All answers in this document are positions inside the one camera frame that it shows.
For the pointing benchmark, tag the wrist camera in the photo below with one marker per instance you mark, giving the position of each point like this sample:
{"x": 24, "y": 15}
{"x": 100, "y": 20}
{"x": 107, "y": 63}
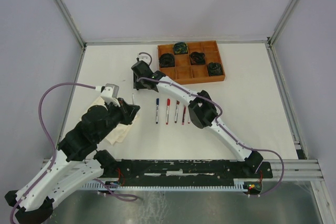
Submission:
{"x": 143, "y": 57}
{"x": 109, "y": 93}

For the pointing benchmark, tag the aluminium frame back rail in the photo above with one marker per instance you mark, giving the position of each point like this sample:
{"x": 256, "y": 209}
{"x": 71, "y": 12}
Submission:
{"x": 172, "y": 42}

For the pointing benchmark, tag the white marker blue end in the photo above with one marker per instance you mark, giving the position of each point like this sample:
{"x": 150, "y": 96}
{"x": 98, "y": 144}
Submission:
{"x": 157, "y": 114}

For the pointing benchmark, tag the aluminium frame right post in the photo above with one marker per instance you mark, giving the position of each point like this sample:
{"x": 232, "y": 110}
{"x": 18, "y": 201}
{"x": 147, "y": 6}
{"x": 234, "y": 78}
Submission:
{"x": 291, "y": 6}

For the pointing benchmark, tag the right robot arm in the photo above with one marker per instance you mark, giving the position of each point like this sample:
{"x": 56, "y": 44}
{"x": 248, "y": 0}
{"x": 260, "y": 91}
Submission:
{"x": 203, "y": 111}

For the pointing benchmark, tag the white slotted cable duct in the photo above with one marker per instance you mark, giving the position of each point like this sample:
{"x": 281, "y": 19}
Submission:
{"x": 174, "y": 184}

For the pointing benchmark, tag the aluminium frame left post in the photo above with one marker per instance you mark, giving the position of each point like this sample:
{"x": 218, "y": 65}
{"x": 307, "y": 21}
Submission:
{"x": 70, "y": 22}

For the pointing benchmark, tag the cream folded cloth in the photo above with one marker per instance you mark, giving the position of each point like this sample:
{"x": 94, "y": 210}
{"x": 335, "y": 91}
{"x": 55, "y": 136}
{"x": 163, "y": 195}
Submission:
{"x": 120, "y": 132}

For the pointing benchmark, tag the white marker red end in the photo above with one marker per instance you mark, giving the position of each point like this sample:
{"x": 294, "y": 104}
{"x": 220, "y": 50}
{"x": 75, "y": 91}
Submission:
{"x": 167, "y": 114}

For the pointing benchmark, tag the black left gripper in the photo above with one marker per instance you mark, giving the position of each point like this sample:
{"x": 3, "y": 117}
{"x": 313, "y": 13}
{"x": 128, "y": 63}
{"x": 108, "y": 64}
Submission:
{"x": 128, "y": 111}

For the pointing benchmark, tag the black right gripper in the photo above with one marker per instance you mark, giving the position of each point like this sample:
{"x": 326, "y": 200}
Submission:
{"x": 136, "y": 85}

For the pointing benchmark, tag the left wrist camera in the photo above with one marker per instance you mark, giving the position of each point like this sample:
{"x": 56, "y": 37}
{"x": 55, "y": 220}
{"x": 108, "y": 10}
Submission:
{"x": 109, "y": 93}

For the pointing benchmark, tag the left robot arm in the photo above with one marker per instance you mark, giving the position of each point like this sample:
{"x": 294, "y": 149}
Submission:
{"x": 75, "y": 162}

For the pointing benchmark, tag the wooden compartment tray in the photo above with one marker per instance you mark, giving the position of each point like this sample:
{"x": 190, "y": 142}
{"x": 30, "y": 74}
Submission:
{"x": 191, "y": 62}

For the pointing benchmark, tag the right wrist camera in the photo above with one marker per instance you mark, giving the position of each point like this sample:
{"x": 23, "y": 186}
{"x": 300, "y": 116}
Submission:
{"x": 143, "y": 57}

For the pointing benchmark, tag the aluminium frame post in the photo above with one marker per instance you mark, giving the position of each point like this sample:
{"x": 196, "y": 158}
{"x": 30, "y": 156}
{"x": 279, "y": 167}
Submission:
{"x": 291, "y": 6}
{"x": 70, "y": 22}

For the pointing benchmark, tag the white pen brown end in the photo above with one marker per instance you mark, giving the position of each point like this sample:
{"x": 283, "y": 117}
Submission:
{"x": 176, "y": 113}

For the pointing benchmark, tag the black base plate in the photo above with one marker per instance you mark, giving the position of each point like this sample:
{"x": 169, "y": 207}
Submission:
{"x": 143, "y": 169}

